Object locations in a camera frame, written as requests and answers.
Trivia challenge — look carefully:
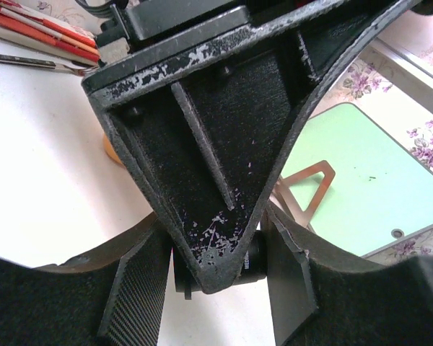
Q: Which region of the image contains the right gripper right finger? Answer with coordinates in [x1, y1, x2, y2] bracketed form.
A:
[263, 204, 433, 345]

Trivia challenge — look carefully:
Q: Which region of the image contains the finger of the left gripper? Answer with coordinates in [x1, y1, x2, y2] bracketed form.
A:
[80, 21, 405, 295]

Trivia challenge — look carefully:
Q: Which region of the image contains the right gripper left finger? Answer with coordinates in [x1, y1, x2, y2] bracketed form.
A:
[0, 214, 172, 345]

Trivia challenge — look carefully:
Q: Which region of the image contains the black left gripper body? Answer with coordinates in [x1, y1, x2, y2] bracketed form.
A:
[81, 1, 398, 87]

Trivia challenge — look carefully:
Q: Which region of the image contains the striped cloth mat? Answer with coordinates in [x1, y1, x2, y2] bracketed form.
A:
[0, 1, 100, 66]

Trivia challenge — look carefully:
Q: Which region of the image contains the black handled fork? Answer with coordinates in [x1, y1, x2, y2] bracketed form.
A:
[0, 54, 97, 76]

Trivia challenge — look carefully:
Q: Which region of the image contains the orange storage basket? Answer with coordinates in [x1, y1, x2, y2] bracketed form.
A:
[102, 134, 123, 166]

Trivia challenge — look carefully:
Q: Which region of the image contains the green cutting board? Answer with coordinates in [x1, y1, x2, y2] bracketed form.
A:
[281, 103, 433, 256]

